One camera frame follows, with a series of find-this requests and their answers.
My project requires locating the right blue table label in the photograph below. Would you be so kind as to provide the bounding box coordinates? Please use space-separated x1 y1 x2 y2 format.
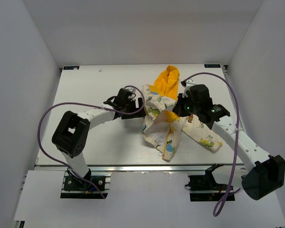
204 64 221 68

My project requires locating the yellow patterned child jacket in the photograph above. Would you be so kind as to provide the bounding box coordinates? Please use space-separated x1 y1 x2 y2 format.
142 65 223 162

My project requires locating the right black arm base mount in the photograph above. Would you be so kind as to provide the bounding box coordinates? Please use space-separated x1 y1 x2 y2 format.
184 163 232 202

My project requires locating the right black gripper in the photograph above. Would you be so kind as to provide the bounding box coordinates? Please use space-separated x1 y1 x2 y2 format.
173 93 200 117

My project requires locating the aluminium table rail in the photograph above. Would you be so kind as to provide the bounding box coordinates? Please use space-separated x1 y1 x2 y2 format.
221 65 243 130
34 164 245 172

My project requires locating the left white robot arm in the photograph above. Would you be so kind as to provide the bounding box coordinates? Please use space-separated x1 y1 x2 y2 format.
52 86 145 190

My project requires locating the left blue table label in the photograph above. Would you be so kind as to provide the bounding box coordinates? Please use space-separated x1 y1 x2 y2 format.
63 66 79 70

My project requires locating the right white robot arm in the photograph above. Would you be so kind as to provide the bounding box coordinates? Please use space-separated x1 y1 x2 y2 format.
173 82 285 200

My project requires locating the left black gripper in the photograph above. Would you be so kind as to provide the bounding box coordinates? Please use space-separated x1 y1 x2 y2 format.
121 97 146 119

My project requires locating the aluminium table front rail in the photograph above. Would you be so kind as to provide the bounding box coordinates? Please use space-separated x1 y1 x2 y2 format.
34 164 245 172

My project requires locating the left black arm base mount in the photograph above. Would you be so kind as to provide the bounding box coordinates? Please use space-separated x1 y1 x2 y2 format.
60 172 111 200

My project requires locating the blue table label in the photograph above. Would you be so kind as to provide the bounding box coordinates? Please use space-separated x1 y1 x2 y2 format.
204 64 221 68
63 66 79 70

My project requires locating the aluminium table right rail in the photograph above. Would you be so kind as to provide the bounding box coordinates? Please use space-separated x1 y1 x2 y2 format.
221 65 243 130

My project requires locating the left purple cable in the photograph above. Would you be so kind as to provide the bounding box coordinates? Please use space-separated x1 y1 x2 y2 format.
37 85 146 199

